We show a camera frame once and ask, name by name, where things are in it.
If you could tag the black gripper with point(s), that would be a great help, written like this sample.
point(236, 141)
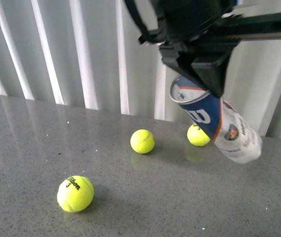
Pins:
point(196, 37)

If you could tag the clear Wilson tennis can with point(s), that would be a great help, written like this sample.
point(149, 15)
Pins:
point(219, 120)

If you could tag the far Wilson tennis ball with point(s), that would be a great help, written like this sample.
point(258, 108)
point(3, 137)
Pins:
point(197, 136)

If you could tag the middle yellow tennis ball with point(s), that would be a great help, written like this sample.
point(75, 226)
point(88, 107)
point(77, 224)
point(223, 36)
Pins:
point(142, 141)

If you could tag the near-left Wilson tennis ball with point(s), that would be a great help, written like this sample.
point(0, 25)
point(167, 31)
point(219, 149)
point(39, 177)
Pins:
point(75, 194)

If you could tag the white pleated curtain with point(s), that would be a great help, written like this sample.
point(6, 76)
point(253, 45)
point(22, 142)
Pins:
point(86, 53)

